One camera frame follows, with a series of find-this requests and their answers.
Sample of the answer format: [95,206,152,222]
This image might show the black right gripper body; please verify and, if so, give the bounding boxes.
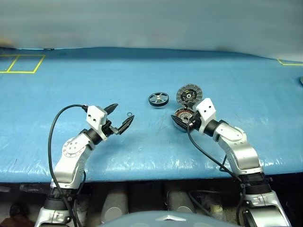
[187,110,202,130]

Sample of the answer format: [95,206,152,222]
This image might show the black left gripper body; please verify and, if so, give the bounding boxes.
[102,119,120,138]

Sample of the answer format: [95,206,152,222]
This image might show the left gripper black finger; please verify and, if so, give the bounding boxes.
[104,103,118,116]
[117,115,135,135]

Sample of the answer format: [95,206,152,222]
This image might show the motor stator housing copper windings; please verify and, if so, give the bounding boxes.
[172,107,199,130]

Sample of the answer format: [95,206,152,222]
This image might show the grey motor cover circuit disc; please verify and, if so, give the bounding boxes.
[176,84,204,106]

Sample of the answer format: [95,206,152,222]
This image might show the black motor rotor silver spokes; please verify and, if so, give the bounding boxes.
[148,93,170,107]

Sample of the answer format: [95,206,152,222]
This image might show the blue plastic table cover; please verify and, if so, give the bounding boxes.
[0,47,303,184]

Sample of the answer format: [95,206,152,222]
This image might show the grey rounded robot leg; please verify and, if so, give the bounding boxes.
[101,184,129,224]
[165,183,197,213]

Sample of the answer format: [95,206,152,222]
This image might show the yellow tape double rectangle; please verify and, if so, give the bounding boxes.
[0,54,46,74]

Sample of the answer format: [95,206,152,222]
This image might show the yellow tape corner outline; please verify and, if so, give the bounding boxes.
[277,59,303,66]

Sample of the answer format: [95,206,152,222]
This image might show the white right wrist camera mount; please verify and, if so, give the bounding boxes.
[194,97,217,136]

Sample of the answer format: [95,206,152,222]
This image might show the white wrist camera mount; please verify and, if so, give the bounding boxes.
[194,97,217,136]
[85,105,108,141]

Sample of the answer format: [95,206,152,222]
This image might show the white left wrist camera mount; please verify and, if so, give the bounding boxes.
[85,105,108,141]

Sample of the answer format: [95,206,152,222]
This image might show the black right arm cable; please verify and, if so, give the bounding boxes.
[186,120,248,227]

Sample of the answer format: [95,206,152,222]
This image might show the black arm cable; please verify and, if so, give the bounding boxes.
[186,120,248,227]
[48,104,89,227]

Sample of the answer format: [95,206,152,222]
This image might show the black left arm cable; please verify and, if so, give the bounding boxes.
[48,104,89,227]

